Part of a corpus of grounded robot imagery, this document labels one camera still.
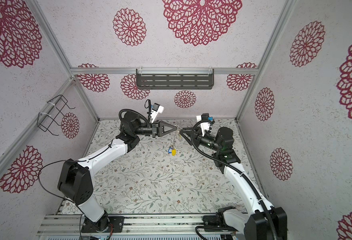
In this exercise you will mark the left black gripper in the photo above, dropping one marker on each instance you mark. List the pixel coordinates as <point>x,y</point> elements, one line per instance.
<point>161,124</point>

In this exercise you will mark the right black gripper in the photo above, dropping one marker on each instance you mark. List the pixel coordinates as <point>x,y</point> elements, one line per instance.
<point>187,133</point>

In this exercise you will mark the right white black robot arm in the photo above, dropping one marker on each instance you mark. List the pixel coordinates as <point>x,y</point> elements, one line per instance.
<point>248,192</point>

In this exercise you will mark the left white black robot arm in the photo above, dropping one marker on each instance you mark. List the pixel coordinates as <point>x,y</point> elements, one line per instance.
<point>77,178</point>

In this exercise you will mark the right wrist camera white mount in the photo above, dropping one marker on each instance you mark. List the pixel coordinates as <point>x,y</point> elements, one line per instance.
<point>205,127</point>

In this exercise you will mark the black slotted wall shelf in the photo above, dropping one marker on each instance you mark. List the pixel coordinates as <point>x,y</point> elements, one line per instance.
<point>175,79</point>

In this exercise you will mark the black wire wall rack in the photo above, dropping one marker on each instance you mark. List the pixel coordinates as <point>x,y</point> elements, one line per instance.
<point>47,118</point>

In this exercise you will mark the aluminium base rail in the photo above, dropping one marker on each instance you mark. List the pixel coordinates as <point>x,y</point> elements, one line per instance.
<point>131,227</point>

